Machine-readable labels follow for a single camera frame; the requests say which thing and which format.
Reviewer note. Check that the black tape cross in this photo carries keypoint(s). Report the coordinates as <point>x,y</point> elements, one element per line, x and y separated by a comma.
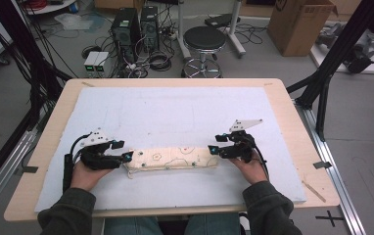
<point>330,218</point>

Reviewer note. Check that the brown cardboard box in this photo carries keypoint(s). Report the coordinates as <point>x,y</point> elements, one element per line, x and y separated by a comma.
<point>292,29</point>

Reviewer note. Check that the person's blue jeans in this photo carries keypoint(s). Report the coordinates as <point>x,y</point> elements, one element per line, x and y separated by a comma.
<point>132,226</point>

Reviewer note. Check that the black tape piece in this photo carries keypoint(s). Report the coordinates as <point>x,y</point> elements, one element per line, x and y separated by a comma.
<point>30,169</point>
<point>322,164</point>

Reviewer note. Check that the white plastic part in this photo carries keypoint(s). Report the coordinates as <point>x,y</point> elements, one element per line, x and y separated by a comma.
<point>244,226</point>

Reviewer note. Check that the white round table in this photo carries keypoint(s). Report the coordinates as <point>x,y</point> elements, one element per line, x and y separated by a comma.
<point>54,7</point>

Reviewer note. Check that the thin wooden stick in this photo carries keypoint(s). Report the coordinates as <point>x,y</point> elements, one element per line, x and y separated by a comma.
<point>314,191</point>

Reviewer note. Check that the person's right hand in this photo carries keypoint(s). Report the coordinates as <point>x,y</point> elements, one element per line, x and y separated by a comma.
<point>253,173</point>

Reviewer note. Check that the white power supply unit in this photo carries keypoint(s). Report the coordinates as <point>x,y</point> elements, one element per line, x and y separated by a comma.
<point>102,62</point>
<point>90,62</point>

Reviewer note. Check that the black flat case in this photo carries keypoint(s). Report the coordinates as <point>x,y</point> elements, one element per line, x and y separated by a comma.
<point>221,20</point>

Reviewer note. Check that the grey and black machine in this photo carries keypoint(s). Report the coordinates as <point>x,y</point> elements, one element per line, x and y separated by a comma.
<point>359,60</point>

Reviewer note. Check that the person's left hand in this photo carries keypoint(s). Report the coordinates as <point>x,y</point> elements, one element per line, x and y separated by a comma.
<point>85,178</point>

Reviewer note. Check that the black round stool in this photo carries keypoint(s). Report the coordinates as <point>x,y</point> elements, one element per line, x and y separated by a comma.
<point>204,37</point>

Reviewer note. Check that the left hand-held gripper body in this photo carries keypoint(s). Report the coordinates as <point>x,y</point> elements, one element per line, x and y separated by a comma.
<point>97,158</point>

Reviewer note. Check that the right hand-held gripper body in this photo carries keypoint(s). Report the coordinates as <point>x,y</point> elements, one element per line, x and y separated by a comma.
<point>240,148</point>

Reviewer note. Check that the white desk leg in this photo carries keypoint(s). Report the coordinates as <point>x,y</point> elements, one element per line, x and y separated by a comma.
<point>182,29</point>
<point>235,29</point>

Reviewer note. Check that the black computer tower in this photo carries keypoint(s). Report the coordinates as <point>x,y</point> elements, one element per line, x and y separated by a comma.
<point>124,29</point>
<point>149,27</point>

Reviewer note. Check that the aluminium floor rail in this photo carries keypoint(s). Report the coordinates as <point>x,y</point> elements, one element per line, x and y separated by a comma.
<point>5,166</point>
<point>335,182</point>

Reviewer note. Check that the clear plastic bag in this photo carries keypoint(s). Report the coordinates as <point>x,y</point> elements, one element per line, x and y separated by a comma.
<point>74,21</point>

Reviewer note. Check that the white table mat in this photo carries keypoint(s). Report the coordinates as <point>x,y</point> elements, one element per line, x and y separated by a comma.
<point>162,114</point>

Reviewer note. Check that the cream patterned cloth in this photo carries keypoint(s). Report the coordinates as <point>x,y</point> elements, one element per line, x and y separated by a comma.
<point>175,158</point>

